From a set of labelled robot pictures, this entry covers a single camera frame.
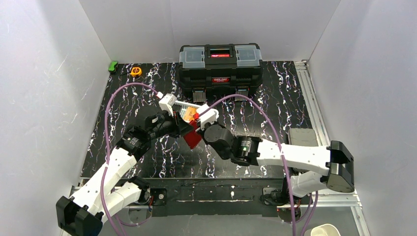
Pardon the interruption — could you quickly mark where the red leather card holder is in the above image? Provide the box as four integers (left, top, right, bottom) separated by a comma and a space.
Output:
183, 120, 202, 149

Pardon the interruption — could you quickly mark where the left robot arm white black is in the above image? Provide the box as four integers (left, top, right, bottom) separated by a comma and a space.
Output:
56, 111, 197, 236

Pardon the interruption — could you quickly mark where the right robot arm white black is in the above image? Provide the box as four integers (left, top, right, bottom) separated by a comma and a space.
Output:
197, 124, 355, 198

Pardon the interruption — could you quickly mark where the white plastic basket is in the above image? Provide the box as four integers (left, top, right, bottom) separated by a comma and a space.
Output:
173, 101, 201, 122

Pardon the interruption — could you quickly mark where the black plastic toolbox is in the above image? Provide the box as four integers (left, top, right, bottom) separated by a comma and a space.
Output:
177, 43, 264, 102

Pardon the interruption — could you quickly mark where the orange tape measure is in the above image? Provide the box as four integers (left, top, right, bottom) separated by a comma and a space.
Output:
130, 67, 142, 77

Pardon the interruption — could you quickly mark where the green small object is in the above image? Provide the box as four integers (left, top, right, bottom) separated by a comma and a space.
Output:
108, 61, 119, 73

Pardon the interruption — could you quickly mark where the white cup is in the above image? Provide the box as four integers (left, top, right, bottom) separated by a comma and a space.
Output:
304, 224, 341, 236

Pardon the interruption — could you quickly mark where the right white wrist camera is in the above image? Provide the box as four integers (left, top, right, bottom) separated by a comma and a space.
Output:
194, 104, 219, 124

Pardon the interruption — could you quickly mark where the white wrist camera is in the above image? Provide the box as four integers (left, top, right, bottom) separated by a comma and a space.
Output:
194, 104, 219, 124
156, 92, 177, 117

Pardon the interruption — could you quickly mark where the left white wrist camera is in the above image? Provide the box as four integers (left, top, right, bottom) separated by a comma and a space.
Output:
156, 92, 177, 117

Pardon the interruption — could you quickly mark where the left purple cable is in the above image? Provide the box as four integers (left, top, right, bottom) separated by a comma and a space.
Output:
100, 82, 161, 236

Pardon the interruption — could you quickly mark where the purple cable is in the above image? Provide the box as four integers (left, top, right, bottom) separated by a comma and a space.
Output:
199, 94, 319, 236
100, 82, 161, 236

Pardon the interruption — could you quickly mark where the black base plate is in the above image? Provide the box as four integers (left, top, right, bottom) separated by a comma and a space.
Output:
114, 177, 294, 218

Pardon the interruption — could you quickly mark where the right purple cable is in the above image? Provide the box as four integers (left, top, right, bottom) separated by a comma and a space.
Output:
199, 94, 319, 236

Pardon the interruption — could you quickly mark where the aluminium rail frame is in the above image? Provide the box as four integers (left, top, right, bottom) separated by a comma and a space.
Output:
85, 61, 363, 235

